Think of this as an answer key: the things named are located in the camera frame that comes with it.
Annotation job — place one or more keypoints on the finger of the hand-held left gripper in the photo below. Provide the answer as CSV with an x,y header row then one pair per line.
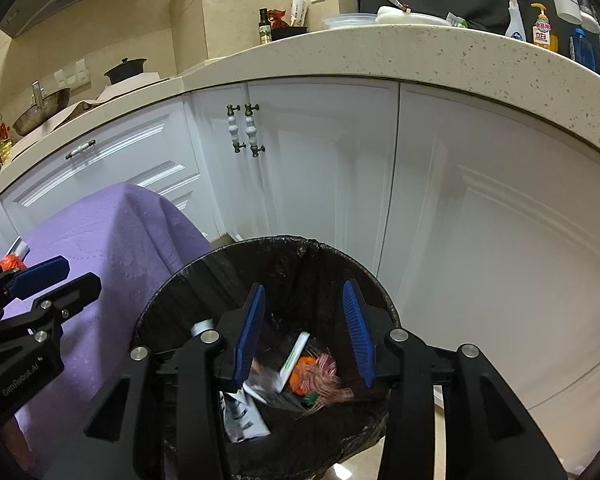
x,y
75,292
42,274

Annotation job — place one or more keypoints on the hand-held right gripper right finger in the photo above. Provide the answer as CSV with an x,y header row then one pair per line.
x,y
357,330

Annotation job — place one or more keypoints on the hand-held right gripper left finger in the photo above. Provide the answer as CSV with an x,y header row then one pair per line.
x,y
250,330

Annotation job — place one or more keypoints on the white tube green print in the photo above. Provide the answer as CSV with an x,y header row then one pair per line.
x,y
294,355

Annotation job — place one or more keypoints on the red checkered ribbon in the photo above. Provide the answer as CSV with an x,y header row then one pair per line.
x,y
325,372

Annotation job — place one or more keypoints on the orange printed bag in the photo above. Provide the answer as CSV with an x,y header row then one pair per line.
x,y
302,375

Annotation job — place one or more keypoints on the black trash bin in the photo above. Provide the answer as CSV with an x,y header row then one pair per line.
x,y
300,270

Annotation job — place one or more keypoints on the white packet black print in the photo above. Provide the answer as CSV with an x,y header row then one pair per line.
x,y
242,417

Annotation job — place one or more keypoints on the purple tablecloth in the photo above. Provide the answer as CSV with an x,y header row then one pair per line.
x,y
120,240

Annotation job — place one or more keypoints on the yellow cooking oil bottle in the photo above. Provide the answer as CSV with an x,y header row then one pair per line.
x,y
2,140

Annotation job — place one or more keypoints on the steel wok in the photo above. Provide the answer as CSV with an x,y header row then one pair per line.
x,y
42,112

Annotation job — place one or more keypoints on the black lidded pot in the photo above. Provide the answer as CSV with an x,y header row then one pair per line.
x,y
125,72

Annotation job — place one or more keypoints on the beige stone countertop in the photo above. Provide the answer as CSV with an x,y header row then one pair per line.
x,y
380,55

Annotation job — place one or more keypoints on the black box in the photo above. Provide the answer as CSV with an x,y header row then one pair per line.
x,y
289,34

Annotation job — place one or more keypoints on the dark olive oil bottle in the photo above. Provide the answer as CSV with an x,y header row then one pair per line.
x,y
265,30

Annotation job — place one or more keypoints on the clear plastic container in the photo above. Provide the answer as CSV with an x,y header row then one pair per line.
x,y
350,21

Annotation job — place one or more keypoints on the red snack packet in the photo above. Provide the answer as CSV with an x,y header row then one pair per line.
x,y
277,19

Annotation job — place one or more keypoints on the white plastic container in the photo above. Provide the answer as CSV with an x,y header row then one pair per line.
x,y
415,17

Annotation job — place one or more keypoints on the tall white packet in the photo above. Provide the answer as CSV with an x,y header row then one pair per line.
x,y
299,9

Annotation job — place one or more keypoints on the green packet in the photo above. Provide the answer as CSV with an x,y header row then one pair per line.
x,y
457,21

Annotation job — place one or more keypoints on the white spray bottle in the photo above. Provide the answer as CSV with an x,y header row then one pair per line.
x,y
515,22

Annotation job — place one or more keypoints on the orange dish soap bottle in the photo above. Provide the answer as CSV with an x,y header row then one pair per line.
x,y
542,32

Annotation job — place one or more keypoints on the blue bottle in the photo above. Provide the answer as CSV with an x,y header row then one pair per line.
x,y
584,50

